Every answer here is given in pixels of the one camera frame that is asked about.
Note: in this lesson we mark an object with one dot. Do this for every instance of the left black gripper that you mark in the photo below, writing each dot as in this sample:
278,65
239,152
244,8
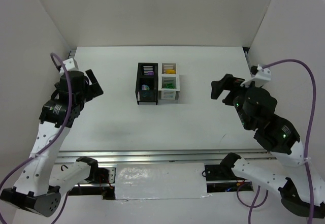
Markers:
92,87

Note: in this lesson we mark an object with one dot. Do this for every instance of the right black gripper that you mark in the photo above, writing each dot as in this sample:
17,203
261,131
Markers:
232,88

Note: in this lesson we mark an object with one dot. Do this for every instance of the teal curved lego brick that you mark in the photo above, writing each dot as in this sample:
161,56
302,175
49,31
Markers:
145,87

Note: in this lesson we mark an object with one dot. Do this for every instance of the yellow lego brick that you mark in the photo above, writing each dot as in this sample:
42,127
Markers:
170,71

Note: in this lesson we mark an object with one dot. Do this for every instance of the teal long lego brick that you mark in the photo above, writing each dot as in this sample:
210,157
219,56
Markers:
147,95

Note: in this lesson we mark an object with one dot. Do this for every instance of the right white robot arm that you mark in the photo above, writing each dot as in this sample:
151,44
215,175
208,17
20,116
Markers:
301,191

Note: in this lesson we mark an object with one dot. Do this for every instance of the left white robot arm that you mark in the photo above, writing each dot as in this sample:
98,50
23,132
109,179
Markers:
35,190

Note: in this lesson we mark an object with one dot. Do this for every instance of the black slotted container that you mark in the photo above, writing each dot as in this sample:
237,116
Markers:
143,78

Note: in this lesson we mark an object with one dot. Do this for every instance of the white slotted container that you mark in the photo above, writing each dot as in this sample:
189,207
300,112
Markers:
168,81

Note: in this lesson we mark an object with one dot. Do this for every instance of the white tape covered plate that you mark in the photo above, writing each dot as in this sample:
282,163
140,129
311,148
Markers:
160,181

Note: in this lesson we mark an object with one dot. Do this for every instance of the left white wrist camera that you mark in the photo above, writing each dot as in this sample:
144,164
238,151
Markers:
71,65

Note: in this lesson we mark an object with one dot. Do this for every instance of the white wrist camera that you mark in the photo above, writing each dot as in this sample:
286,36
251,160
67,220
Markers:
259,77
71,65

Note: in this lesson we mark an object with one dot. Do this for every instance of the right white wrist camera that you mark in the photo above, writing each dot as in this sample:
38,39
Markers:
259,77

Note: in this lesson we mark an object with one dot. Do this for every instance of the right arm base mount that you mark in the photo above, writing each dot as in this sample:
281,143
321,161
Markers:
220,177

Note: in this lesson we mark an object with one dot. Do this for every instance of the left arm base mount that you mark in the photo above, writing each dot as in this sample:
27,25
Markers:
102,185

